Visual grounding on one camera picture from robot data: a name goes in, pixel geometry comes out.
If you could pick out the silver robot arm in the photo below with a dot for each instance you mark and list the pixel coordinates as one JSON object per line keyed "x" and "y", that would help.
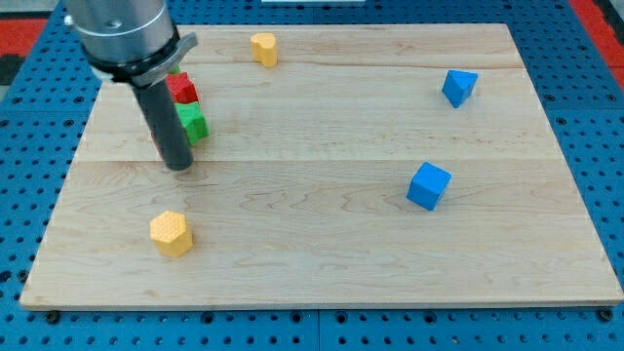
{"x": 128, "y": 41}

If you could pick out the blue triangle block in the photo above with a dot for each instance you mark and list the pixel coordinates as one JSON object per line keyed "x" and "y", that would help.
{"x": 458, "y": 86}

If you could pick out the light wooden board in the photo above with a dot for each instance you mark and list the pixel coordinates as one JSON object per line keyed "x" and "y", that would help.
{"x": 298, "y": 197}

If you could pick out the blue cube block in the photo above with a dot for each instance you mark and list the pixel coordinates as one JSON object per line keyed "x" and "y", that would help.
{"x": 428, "y": 186}

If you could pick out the green star block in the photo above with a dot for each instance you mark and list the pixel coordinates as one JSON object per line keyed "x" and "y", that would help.
{"x": 193, "y": 121}

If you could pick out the yellow heart block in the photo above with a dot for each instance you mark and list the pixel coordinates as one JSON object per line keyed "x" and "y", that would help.
{"x": 264, "y": 48}

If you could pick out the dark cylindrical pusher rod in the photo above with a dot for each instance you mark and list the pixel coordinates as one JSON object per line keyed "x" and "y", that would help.
{"x": 159, "y": 111}

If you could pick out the yellow hexagon block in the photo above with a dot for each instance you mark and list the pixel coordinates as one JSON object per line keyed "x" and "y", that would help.
{"x": 171, "y": 234}

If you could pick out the red star block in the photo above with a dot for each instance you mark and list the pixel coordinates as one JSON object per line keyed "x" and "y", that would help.
{"x": 182, "y": 88}

